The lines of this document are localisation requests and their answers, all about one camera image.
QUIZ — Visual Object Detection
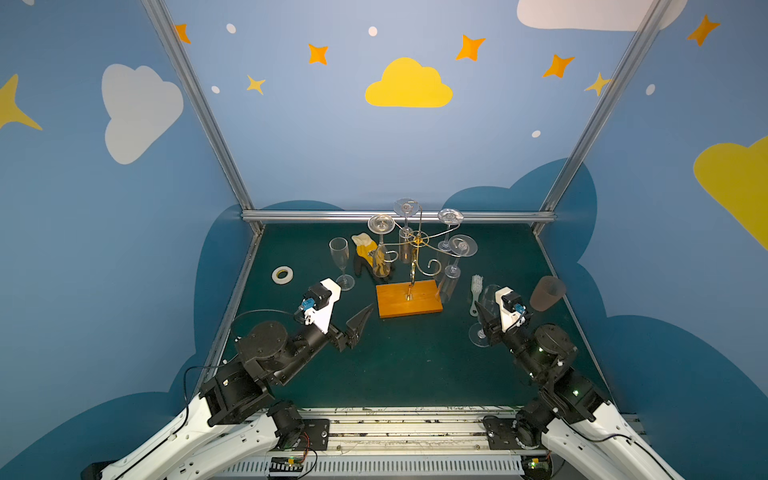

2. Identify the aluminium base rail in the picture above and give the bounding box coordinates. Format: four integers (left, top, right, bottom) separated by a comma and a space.
146, 406, 655, 480

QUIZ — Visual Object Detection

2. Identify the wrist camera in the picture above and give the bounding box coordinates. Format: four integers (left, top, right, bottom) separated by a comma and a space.
494, 287, 528, 333
294, 278, 341, 334

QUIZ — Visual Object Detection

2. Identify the frosted brown plastic cup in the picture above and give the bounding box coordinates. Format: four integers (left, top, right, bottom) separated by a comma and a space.
530, 276, 567, 312

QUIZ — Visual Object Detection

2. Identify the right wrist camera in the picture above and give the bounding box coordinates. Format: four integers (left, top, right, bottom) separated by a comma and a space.
494, 287, 528, 333

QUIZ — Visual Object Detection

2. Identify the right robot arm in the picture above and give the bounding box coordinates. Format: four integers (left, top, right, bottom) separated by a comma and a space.
476, 289, 682, 479

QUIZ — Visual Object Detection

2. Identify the white tape roll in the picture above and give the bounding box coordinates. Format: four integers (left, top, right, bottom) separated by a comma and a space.
271, 265, 294, 285

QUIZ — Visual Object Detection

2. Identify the gold wire glass rack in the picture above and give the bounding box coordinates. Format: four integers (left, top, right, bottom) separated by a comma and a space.
385, 204, 450, 284

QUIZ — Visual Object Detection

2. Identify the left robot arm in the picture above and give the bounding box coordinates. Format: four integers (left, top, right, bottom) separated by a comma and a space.
80, 305, 374, 479

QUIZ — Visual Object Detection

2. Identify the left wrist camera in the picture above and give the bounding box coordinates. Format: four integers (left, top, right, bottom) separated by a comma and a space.
294, 278, 341, 334

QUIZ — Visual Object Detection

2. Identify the clear flute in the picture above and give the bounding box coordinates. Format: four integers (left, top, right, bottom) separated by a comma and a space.
438, 234, 478, 304
394, 198, 420, 265
368, 214, 395, 279
329, 237, 355, 292
437, 208, 464, 252
467, 283, 504, 349

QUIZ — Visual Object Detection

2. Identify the pale green scrub brush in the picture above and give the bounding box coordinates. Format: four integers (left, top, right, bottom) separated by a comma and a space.
469, 275, 484, 319

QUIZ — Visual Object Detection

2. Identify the aluminium frame back bar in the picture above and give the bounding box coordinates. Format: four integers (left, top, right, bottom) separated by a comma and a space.
241, 209, 556, 224

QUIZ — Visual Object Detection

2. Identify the orange wooden rack base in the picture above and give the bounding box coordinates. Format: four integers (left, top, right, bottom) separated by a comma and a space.
376, 280, 443, 320

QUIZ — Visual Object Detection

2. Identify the yellow black rubber glove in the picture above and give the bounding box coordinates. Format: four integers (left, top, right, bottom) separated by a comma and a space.
351, 233, 386, 279

